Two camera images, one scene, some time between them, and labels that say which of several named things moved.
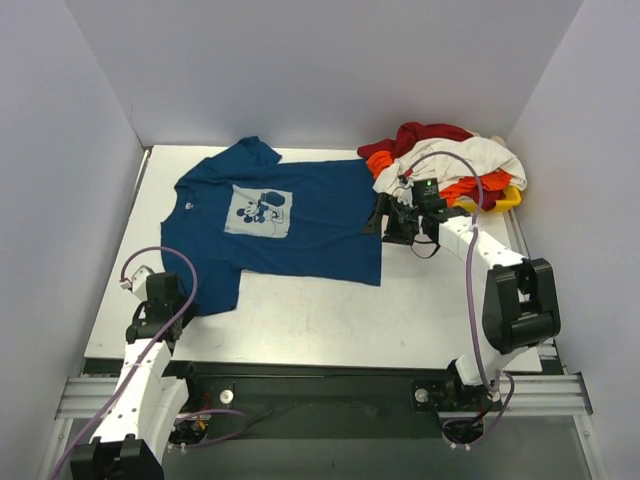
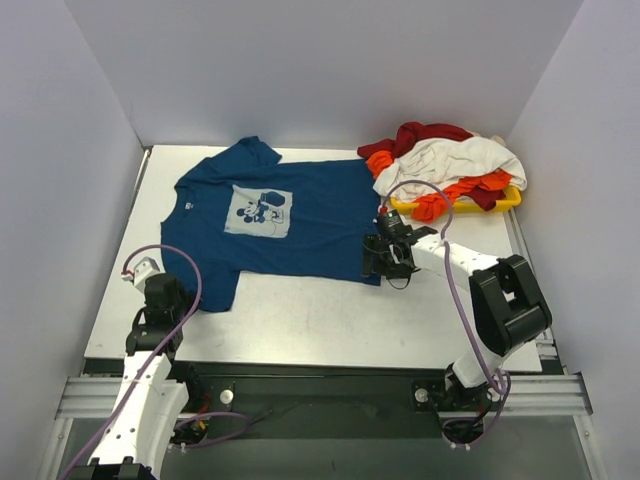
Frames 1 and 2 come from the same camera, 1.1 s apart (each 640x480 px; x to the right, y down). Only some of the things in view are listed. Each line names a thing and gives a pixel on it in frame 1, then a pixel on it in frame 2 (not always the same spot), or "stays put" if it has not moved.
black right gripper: x=392 y=220 → x=378 y=257
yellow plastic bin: x=512 y=198 stays put
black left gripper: x=163 y=289 stays put
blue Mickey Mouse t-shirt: x=237 y=211 stays put
